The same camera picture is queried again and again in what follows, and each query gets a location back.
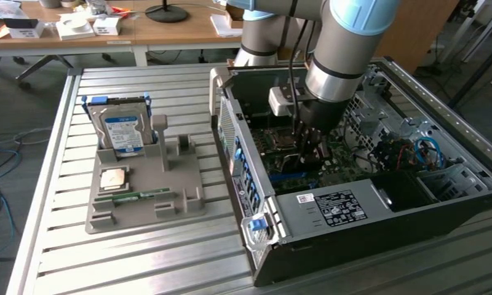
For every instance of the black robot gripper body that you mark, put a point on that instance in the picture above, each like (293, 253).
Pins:
(325, 116)

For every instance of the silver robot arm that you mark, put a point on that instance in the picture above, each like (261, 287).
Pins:
(345, 46)

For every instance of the CPU socket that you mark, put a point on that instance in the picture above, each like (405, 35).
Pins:
(281, 139)

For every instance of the black installed RAM stick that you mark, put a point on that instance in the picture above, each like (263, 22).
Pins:
(277, 153)

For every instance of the green motherboard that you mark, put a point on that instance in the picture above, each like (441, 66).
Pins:
(345, 159)

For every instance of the blue expansion slot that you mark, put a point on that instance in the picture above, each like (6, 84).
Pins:
(287, 177)

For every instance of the grey power supply unit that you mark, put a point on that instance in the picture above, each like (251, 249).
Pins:
(303, 215)

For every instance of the black open PC case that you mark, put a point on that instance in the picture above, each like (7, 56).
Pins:
(353, 246)

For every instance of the metal disk bay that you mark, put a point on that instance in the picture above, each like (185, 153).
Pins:
(456, 181)

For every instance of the wooden cabinet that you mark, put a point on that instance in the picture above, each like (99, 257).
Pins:
(426, 30)

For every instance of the white booklet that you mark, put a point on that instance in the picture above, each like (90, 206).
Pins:
(223, 26)

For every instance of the grey printed parts rack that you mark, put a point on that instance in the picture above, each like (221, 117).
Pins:
(147, 184)

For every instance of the green RAM stick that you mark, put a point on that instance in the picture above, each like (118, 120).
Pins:
(147, 193)

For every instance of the hard disk in blue carrier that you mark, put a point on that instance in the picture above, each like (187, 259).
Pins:
(121, 129)

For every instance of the wooden office desk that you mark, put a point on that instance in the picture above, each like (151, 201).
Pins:
(169, 30)

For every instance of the copper-topped CPU chip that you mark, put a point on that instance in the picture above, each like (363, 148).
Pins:
(113, 179)

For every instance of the black round lamp base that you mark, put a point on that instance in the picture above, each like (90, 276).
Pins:
(167, 13)

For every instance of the small white cardboard box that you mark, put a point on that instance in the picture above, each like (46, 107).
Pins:
(107, 26)

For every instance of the white box with tape roll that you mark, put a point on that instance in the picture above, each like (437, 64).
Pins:
(75, 27)

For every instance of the white box with black top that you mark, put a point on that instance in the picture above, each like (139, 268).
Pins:
(25, 29)

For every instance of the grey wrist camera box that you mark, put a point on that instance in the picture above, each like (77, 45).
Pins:
(281, 103)

